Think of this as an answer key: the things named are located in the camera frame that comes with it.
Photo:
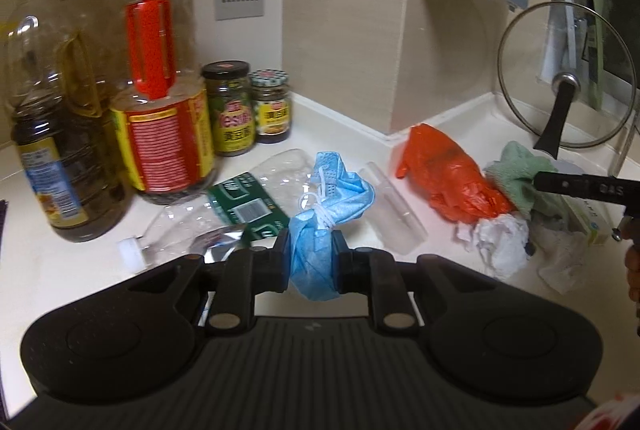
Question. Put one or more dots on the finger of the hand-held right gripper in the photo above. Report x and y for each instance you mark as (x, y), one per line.
(555, 184)

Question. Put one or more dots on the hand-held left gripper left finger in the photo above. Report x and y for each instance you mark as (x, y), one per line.
(280, 257)

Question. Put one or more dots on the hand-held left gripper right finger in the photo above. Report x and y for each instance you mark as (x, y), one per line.
(345, 265)

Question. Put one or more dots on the green white carton box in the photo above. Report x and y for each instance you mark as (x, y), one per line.
(592, 222)

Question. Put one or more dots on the green cloth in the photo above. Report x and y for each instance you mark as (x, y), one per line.
(515, 175)

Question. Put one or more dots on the blue face mask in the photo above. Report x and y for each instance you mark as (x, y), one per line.
(320, 230)

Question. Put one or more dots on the crushed clear water bottle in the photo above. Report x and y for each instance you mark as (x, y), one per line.
(240, 205)

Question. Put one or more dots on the orange plastic bag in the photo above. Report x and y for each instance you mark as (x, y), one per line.
(450, 170)

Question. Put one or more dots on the person's right hand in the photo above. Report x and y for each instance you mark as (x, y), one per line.
(634, 260)

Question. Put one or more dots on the glass pot lid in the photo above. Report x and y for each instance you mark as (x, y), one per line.
(550, 110)

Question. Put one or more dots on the clear plastic container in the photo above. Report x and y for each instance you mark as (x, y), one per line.
(395, 210)

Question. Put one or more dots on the crumpled white tissue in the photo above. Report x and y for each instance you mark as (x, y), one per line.
(560, 260)
(500, 240)

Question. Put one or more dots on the checkered lid sauce jar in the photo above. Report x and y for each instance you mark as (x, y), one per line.
(271, 110)

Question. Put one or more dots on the black lid sauce jar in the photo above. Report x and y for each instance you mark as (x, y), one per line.
(230, 115)

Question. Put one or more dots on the red white cloth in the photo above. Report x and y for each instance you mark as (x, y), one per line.
(607, 415)

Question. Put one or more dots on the blue label oil bottle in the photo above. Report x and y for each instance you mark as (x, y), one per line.
(45, 180)

